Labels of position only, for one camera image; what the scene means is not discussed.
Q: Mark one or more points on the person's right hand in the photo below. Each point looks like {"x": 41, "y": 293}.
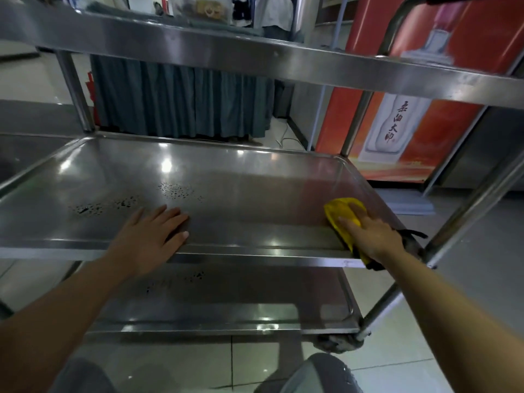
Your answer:
{"x": 376, "y": 241}

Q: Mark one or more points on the person's left hand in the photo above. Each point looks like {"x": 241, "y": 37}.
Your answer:
{"x": 139, "y": 249}

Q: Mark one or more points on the person's left thumb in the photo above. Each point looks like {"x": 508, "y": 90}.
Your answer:
{"x": 178, "y": 244}

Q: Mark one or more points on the person's left middle finger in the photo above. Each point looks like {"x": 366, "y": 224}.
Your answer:
{"x": 168, "y": 220}

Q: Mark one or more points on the person's right fingers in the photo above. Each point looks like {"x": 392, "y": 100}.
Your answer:
{"x": 351, "y": 225}

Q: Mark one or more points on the person's left little finger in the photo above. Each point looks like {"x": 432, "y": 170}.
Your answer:
{"x": 134, "y": 220}

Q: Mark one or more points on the yellow and black cleaning cloth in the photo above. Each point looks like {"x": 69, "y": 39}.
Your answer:
{"x": 342, "y": 209}

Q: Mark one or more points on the person's right forearm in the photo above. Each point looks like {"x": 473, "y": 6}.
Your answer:
{"x": 458, "y": 331}

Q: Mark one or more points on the person's left forearm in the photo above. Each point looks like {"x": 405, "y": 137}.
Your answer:
{"x": 53, "y": 323}

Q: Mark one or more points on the stainless steel three-shelf cart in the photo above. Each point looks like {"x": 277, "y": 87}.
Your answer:
{"x": 245, "y": 208}

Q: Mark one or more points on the grey-blue pleated table skirt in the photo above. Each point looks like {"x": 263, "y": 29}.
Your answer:
{"x": 176, "y": 98}

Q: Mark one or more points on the black box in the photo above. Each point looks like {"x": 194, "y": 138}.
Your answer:
{"x": 283, "y": 100}

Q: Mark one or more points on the person's right leg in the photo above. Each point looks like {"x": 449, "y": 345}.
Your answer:
{"x": 311, "y": 376}

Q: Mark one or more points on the person's leg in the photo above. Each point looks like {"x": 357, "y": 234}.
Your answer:
{"x": 82, "y": 378}
{"x": 311, "y": 376}

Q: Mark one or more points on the person's left leg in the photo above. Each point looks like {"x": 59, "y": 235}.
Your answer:
{"x": 82, "y": 378}

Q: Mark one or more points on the blue pole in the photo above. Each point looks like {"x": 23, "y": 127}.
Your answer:
{"x": 339, "y": 22}

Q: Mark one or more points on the clear food container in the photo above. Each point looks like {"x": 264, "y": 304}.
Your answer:
{"x": 202, "y": 8}

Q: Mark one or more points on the red banner with bottle print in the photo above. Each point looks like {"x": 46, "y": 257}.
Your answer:
{"x": 462, "y": 40}

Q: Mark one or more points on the grey banner base plate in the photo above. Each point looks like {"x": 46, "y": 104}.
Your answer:
{"x": 405, "y": 202}

